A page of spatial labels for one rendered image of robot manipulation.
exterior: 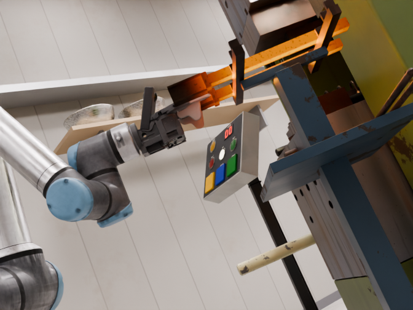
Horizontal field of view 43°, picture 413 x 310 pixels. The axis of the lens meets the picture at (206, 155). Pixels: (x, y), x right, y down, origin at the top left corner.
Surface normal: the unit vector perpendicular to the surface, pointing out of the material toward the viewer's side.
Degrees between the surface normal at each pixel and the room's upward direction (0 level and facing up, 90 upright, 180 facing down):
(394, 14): 90
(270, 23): 90
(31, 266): 94
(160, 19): 90
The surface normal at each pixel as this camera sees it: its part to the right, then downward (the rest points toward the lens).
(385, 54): -0.92, 0.36
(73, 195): -0.26, -0.05
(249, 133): 0.44, -0.39
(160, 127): -0.07, -0.22
